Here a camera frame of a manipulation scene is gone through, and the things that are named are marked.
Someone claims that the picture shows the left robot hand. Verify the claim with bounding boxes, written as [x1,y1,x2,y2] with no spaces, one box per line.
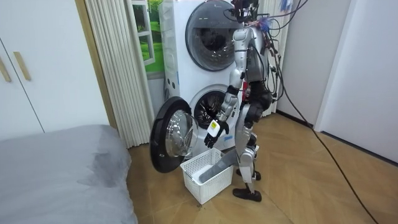
[203,119,230,149]

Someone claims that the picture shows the grey cloth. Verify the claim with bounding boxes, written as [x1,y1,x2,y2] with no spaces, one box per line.
[198,148,241,184]

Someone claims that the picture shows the robot legs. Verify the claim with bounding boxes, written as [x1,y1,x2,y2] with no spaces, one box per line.
[232,102,264,203]

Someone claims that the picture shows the white cloth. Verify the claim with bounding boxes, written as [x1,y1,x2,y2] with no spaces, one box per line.
[190,164,215,185]

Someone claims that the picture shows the open washing machine door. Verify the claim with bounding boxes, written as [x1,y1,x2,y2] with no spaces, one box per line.
[149,96,200,174]

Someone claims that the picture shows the white washing machine tower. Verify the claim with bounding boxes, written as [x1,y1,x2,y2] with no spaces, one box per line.
[158,0,249,160]

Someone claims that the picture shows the white plastic laundry basket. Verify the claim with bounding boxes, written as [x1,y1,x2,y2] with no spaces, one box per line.
[180,147,234,205]

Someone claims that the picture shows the robot body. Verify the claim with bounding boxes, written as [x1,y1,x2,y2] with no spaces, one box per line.
[229,0,282,115]

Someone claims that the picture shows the cream pleated curtain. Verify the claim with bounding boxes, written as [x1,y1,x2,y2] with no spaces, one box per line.
[84,0,155,150]
[257,0,290,118]

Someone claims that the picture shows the grey bed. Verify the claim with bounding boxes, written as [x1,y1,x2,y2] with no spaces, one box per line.
[0,124,139,224]

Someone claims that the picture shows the white wardrobe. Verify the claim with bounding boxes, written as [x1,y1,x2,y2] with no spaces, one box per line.
[0,0,110,142]

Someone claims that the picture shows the black floor cable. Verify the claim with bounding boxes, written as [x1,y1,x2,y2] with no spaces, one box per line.
[271,46,379,224]

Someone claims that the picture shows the window landscape wall poster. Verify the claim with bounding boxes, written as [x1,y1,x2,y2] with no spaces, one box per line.
[131,0,166,75]

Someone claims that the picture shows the cable bundle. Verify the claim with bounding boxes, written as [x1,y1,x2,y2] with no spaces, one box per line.
[260,0,310,32]

